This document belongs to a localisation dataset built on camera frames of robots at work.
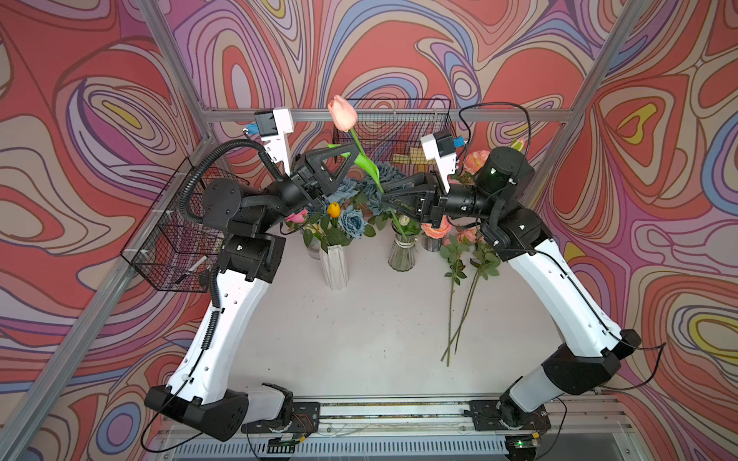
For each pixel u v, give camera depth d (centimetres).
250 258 42
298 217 60
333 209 68
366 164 44
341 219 69
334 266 88
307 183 39
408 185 48
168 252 72
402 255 99
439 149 42
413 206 49
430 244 105
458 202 47
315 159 40
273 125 37
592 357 40
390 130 95
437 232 69
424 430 72
